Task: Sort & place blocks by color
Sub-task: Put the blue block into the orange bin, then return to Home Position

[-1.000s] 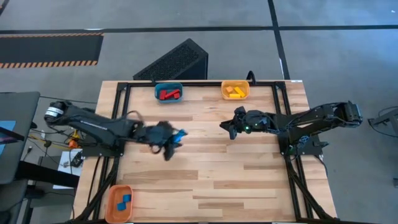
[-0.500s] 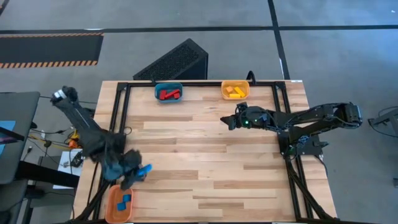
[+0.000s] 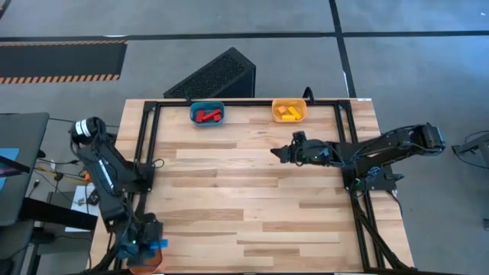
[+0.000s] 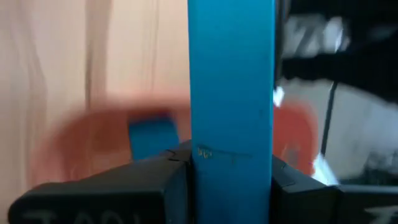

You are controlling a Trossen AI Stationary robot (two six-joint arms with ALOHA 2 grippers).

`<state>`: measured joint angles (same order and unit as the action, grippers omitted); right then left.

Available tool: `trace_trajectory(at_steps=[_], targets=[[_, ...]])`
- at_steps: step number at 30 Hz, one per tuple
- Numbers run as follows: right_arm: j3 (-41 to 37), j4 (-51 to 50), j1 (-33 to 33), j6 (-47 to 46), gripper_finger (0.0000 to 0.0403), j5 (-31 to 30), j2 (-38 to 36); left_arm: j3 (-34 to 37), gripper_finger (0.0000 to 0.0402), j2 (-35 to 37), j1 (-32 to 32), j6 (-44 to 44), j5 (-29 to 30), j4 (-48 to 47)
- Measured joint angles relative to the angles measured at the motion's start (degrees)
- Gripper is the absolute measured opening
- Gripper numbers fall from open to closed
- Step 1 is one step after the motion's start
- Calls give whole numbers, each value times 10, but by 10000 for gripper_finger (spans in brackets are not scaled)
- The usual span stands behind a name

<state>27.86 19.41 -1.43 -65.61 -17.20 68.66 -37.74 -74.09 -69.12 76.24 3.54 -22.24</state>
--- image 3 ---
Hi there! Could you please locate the grey metal stand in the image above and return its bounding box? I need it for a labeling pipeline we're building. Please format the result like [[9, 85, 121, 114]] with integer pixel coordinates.
[[452, 131, 489, 170]]

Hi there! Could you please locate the black mesh computer tower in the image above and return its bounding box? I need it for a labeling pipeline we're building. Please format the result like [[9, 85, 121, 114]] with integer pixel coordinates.
[[163, 47, 257, 99]]

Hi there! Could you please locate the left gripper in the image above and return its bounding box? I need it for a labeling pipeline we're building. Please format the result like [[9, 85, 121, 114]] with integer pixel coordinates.
[[124, 214, 166, 264]]

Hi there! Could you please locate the orange plastic bin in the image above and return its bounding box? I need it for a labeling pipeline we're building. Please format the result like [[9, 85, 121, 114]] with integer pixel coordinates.
[[128, 247, 164, 275]]

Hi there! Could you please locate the long blue block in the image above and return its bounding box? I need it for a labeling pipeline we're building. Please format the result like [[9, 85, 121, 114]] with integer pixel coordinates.
[[147, 238, 170, 250]]

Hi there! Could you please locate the black desk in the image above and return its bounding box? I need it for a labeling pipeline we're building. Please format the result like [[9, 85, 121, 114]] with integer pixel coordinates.
[[0, 112, 50, 227]]

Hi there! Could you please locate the yellow plastic bin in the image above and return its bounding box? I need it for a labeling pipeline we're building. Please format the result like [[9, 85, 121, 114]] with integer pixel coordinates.
[[271, 98, 308, 124]]

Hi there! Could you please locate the blue plastic bin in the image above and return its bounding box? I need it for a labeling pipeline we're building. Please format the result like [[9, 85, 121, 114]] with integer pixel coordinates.
[[189, 100, 225, 128]]

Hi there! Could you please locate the hazard-striped floor mat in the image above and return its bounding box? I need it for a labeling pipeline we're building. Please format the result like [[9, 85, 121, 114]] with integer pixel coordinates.
[[0, 39, 128, 86]]

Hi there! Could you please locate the black aluminium frame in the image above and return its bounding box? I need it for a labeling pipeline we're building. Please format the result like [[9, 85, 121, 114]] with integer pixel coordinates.
[[131, 99, 416, 273]]

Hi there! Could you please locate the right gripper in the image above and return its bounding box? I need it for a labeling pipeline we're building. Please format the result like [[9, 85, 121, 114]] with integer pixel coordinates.
[[270, 139, 334, 167]]

